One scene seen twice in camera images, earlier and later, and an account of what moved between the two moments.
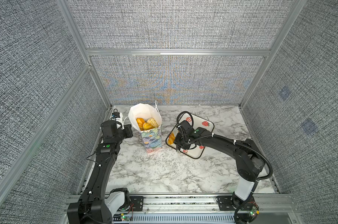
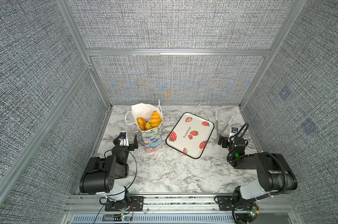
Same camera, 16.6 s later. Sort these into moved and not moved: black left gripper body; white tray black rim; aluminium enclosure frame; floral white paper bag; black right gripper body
Moved: black left gripper body; black right gripper body
Not moved: aluminium enclosure frame; floral white paper bag; white tray black rim
